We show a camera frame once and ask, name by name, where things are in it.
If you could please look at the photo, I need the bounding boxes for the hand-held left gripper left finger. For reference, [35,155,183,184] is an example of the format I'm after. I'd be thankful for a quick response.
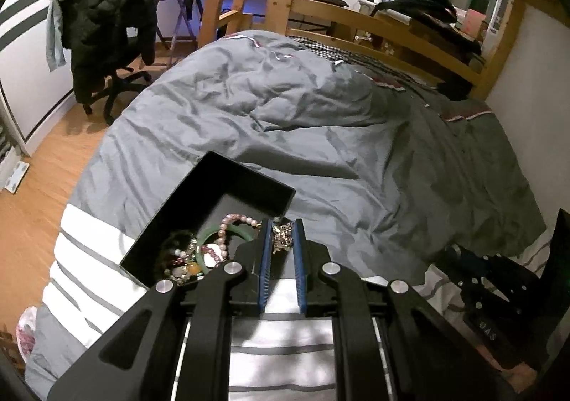
[47,218,273,401]

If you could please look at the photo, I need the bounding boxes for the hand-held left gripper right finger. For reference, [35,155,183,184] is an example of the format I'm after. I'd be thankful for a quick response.
[291,219,513,401]

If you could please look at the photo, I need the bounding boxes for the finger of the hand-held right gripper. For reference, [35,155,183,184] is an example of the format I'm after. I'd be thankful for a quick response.
[439,246,542,283]
[445,270,504,322]

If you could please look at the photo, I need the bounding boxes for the gold chain bracelet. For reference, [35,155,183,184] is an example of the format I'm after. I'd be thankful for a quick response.
[273,223,295,256]

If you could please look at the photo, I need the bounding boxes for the green jade bangle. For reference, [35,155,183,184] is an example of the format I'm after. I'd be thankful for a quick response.
[197,225,260,271]

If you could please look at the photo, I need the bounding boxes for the pile of beaded bracelets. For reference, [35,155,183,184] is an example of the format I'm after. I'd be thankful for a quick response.
[155,214,264,287]

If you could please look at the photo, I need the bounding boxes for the black rectangular box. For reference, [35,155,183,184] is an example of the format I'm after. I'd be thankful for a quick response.
[119,151,297,295]

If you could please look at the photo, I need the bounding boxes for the grey white striped duvet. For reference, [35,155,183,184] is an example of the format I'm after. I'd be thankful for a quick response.
[24,29,548,401]

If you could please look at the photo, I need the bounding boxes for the checkered bed sheet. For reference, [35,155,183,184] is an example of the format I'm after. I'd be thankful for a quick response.
[287,35,359,66]

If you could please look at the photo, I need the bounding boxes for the black office chair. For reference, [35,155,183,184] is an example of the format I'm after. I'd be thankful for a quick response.
[71,33,155,126]

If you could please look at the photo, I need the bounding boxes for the pink box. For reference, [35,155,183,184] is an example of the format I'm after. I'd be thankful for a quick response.
[461,8,487,37]

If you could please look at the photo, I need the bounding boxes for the white plastic bag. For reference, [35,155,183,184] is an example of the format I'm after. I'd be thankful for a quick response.
[15,305,40,367]

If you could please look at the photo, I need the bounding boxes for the pile of dark clothes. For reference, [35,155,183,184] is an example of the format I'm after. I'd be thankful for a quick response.
[374,0,484,55]

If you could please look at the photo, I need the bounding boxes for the white flat floor device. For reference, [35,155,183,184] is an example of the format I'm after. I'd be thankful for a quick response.
[0,161,31,194]

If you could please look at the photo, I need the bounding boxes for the small wooden folding table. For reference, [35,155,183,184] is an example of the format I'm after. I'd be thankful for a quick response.
[150,0,199,52]

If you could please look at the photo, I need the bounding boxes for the black puffer jacket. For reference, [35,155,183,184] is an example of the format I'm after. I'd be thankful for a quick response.
[58,0,159,104]

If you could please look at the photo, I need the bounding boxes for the light grey hooded garment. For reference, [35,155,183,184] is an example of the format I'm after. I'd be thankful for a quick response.
[46,0,86,73]

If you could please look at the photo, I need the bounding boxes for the white wardrobe grey stripes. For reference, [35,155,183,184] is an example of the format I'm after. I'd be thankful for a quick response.
[0,0,149,158]

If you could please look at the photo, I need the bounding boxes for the wooden bed frame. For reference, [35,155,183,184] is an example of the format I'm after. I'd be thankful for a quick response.
[196,0,570,101]

